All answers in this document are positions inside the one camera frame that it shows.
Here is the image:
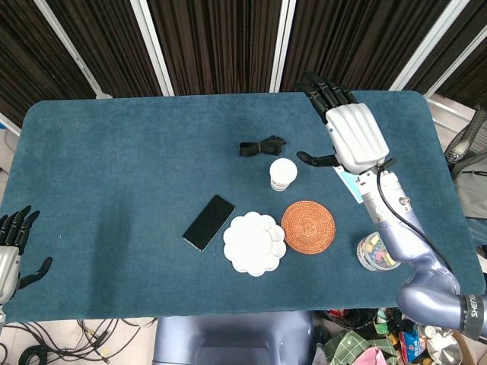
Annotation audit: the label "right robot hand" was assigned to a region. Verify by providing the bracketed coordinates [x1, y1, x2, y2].
[294, 71, 390, 174]

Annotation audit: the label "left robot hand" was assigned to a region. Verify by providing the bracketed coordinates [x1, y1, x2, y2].
[0, 205, 54, 305]

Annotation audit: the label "white paper cup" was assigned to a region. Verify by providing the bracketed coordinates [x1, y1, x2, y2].
[269, 157, 298, 192]

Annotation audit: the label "round woven orange coaster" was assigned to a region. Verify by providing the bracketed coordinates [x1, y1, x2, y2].
[280, 199, 337, 252]

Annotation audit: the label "illustrated card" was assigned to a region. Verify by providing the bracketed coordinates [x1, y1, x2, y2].
[333, 165, 365, 203]

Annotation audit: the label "black mesh chair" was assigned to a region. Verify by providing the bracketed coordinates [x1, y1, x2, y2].
[444, 106, 487, 163]

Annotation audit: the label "clear jar of colourful clips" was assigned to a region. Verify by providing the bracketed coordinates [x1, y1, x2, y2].
[356, 232, 402, 272]

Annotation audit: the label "grey backpack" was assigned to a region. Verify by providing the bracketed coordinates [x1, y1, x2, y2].
[450, 152, 487, 220]

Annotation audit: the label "blue table mat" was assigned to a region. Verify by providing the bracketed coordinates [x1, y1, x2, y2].
[0, 90, 486, 323]

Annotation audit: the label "white flower-shaped paint palette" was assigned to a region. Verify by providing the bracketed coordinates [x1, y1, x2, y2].
[222, 211, 287, 278]

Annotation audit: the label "black smartphone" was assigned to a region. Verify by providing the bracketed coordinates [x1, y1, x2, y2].
[182, 194, 237, 252]

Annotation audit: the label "box of assorted clutter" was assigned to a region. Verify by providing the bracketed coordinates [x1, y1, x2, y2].
[312, 307, 475, 365]

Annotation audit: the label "blue-grey robot torso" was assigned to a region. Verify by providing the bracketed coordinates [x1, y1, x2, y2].
[151, 310, 316, 365]

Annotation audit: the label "bundled black strap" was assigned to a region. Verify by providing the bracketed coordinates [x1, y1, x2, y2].
[238, 135, 288, 157]

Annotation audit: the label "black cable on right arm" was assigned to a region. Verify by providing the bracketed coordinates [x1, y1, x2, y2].
[376, 157, 457, 275]

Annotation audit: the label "black floor cables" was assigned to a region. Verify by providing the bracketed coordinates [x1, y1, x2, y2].
[0, 317, 158, 365]

